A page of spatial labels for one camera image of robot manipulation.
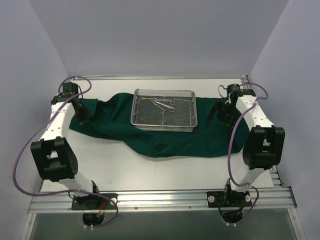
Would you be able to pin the aluminium front rail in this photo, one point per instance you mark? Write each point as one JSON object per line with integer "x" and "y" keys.
{"x": 162, "y": 201}

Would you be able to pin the green surgical drape cloth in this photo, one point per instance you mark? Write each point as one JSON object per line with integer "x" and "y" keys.
{"x": 111, "y": 120}

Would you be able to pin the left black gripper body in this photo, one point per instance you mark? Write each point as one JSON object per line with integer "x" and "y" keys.
{"x": 81, "y": 111}

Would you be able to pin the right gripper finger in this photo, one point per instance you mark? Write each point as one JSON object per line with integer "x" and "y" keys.
{"x": 215, "y": 109}
{"x": 227, "y": 126}

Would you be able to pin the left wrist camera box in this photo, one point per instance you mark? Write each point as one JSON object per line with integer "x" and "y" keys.
{"x": 69, "y": 89}

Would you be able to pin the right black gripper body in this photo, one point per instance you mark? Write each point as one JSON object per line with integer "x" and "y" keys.
{"x": 222, "y": 111}

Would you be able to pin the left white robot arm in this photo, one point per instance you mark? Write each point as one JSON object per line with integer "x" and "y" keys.
{"x": 53, "y": 156}

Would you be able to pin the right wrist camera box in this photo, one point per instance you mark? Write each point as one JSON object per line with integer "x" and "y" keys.
{"x": 234, "y": 90}

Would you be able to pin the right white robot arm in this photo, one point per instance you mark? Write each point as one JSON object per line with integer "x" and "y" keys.
{"x": 263, "y": 146}

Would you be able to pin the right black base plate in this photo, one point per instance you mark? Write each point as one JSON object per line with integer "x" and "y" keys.
{"x": 215, "y": 200}

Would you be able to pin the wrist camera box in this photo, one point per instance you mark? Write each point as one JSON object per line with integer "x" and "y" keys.
{"x": 234, "y": 90}
{"x": 69, "y": 89}

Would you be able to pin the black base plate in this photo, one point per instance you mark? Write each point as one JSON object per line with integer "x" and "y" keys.
{"x": 215, "y": 200}
{"x": 92, "y": 202}

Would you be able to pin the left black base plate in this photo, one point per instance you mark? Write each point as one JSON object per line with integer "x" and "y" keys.
{"x": 92, "y": 202}

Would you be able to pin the steel surgical scissors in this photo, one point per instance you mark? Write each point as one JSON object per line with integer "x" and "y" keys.
{"x": 164, "y": 106}

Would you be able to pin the metal mesh instrument tray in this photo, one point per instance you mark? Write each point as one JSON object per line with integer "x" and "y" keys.
{"x": 148, "y": 117}

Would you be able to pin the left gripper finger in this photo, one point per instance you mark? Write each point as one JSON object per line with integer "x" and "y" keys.
{"x": 87, "y": 116}
{"x": 81, "y": 120}

